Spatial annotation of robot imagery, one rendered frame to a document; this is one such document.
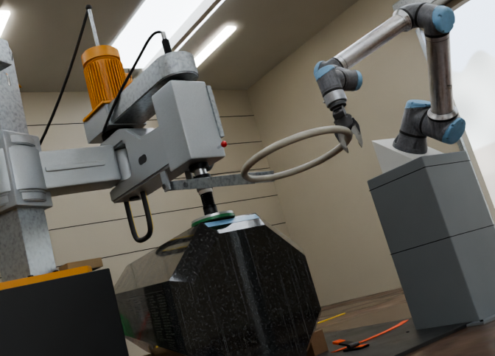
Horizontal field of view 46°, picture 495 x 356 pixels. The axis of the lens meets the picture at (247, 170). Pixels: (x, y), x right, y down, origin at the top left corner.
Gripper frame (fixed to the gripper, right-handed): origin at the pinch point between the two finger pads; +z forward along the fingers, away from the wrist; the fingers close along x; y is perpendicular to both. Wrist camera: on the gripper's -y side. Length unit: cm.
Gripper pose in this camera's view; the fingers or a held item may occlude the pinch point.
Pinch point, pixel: (353, 147)
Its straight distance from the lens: 238.4
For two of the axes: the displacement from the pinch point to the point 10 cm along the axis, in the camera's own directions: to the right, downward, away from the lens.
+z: 3.0, 9.1, -2.8
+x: -8.9, 3.8, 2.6
